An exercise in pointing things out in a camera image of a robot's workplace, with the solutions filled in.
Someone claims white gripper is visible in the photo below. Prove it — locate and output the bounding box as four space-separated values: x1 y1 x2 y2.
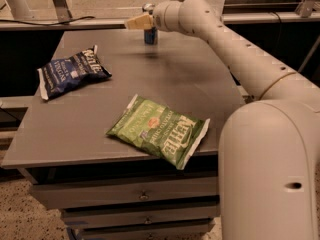
125 1 182 32

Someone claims blue silver drink can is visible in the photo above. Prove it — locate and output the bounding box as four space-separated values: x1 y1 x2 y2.
142 3 158 45

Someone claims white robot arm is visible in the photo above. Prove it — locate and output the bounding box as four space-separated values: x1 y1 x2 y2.
125 0 320 240

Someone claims blue chip bag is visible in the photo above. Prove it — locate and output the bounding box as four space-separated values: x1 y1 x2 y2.
38 45 112 101

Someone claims green jalapeno chip bag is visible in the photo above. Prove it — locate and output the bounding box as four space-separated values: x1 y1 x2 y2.
106 95 210 170

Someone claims grey drawer cabinet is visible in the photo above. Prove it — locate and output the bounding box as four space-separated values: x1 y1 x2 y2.
3 30 243 240

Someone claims grey metal railing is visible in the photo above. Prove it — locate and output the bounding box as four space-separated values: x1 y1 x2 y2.
0 11 320 31

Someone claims top drawer knob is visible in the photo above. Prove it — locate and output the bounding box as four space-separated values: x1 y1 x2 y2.
139 192 149 201

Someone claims drawer knob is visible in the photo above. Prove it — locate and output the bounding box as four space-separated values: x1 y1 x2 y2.
139 192 149 201
144 218 152 225

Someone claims middle drawer knob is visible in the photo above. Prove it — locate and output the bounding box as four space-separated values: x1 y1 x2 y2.
144 218 152 225

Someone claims black cable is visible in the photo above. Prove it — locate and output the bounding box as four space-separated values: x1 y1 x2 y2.
0 15 96 27

